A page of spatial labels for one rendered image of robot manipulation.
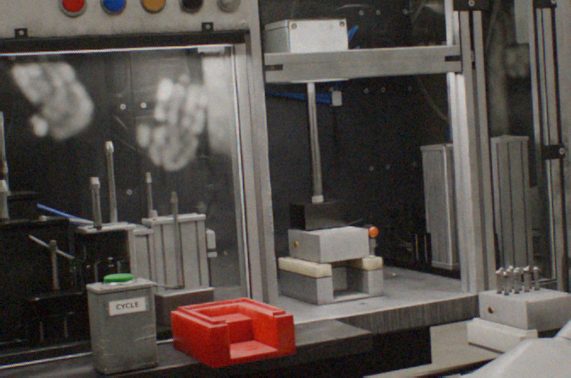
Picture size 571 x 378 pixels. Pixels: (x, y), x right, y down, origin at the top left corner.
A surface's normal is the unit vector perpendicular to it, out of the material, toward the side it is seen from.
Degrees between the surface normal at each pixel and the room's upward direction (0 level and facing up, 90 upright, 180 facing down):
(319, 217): 90
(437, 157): 90
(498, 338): 90
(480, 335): 90
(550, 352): 35
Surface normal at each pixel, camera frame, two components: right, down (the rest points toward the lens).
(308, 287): -0.90, 0.08
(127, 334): 0.44, 0.02
